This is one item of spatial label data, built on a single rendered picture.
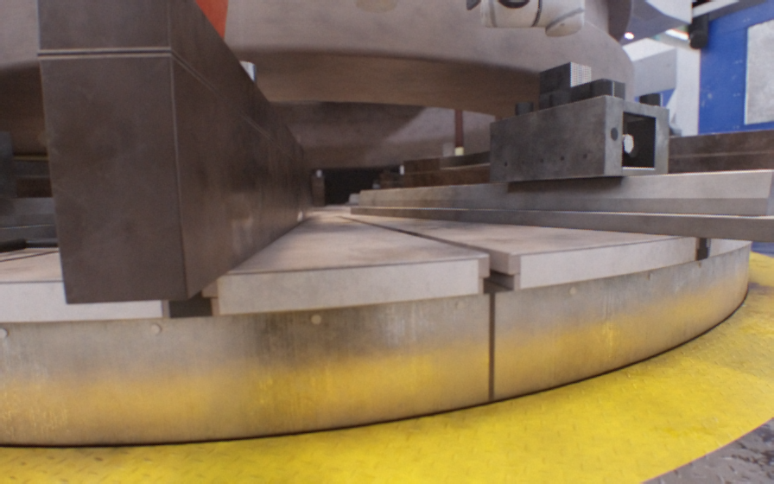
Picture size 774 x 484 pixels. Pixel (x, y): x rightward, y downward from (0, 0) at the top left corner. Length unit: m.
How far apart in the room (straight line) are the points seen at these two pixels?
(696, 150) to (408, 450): 2.05
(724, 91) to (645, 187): 4.39
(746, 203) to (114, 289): 1.19
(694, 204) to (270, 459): 1.09
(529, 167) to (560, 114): 0.18
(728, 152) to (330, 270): 2.08
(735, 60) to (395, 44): 4.68
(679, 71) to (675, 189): 5.92
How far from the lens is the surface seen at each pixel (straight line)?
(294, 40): 1.29
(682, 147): 2.41
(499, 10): 1.05
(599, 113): 1.24
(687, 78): 7.27
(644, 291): 1.12
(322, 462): 0.72
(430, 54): 1.36
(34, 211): 1.89
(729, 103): 5.56
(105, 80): 0.54
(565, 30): 1.11
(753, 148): 2.43
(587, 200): 1.33
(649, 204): 1.24
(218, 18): 0.79
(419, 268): 0.69
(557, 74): 1.49
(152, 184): 0.50
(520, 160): 1.39
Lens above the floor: 0.42
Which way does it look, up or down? 7 degrees down
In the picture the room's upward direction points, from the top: 2 degrees counter-clockwise
